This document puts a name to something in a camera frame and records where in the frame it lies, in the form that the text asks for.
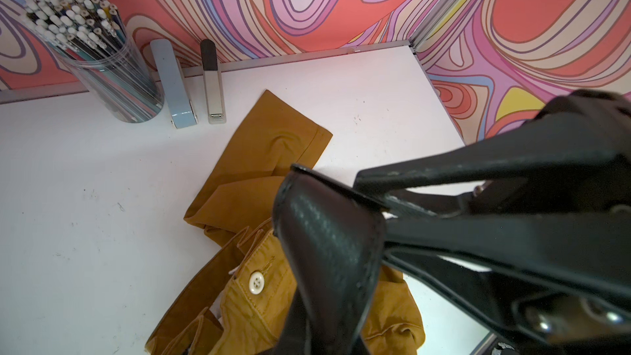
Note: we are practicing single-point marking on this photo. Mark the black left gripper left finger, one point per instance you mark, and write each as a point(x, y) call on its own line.
point(524, 277)

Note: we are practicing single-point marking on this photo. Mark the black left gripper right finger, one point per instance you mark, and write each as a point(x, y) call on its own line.
point(583, 131)

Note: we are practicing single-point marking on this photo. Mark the mustard brown trousers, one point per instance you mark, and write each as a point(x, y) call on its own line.
point(237, 303)

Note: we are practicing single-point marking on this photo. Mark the black leather belt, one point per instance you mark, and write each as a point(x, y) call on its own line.
point(333, 238)

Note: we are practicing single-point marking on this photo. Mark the beige black stapler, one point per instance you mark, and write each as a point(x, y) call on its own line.
point(212, 82)

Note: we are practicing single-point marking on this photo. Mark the light blue stapler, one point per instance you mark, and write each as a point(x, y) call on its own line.
point(173, 85)

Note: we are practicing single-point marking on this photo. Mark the clear cup of pencils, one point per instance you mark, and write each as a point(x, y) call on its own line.
point(90, 39)

